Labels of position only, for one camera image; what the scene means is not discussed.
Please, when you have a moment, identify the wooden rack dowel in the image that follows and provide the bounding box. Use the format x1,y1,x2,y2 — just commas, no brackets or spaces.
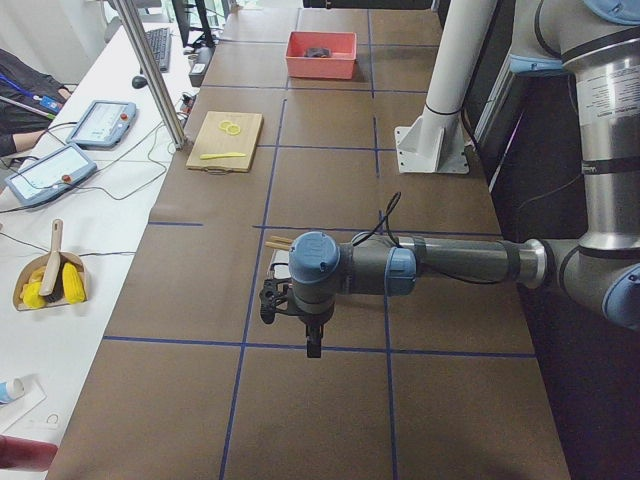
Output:
264,241,291,251
268,235,294,245

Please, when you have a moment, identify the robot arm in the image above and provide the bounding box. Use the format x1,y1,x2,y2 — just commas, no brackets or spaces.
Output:
259,1,639,337

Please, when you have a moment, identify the outer wooden rack dowel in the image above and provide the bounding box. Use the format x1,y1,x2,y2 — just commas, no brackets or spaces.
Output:
268,235,294,245

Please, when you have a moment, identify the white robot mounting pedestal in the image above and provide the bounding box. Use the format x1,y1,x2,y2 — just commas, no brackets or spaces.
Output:
394,0,497,174

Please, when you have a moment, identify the wooden hand brush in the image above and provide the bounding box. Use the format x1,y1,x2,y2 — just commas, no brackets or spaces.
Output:
39,219,63,303

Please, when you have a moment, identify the white towel rack base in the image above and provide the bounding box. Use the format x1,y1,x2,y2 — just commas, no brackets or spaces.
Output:
267,250,291,279

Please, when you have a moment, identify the bamboo cutting board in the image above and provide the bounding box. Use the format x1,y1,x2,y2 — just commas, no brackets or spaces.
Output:
186,111,263,174

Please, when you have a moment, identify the wooden dustpan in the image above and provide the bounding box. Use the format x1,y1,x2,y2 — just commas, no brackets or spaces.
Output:
13,252,89,311

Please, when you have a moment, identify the grey microfibre cloth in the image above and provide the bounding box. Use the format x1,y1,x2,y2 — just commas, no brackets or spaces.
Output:
304,47,332,58

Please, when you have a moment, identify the yellow plastic knife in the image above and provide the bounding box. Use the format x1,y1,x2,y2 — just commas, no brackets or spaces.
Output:
199,152,247,160

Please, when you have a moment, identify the far teach pendant tablet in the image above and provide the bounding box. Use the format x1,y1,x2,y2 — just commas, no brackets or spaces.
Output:
67,100,137,150

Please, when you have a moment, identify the inner wooden rack dowel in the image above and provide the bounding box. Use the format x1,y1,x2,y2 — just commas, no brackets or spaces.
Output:
264,241,291,251

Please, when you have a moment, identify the black braided left cable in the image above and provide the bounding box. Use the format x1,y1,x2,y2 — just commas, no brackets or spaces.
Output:
349,191,511,286

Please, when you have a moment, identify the aluminium frame post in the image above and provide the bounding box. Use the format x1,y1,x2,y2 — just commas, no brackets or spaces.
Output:
113,0,187,150

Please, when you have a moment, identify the seated person in black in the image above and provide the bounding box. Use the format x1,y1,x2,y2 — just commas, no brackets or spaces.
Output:
1,50,71,156

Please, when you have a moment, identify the black keyboard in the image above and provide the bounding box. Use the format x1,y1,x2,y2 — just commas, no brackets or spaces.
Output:
145,27,172,72

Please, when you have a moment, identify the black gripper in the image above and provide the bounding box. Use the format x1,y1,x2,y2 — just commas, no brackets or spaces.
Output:
259,278,300,324

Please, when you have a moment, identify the black computer mouse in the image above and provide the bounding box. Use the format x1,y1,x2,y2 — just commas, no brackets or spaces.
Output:
131,75,148,89

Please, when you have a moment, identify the teach pendant tablet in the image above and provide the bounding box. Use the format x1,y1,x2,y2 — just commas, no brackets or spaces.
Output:
5,145,97,207
67,100,137,150

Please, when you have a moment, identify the near teach pendant tablet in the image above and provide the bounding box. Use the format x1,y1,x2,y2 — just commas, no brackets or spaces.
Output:
5,145,97,207

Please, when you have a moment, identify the yellow toy corn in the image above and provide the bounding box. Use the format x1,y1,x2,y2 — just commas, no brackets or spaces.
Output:
62,262,87,304

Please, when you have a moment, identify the lower lemon slice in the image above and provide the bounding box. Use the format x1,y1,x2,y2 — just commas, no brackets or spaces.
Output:
225,124,241,136

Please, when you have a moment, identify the pink plastic bin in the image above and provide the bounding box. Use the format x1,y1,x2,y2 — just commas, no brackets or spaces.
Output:
285,31,357,80

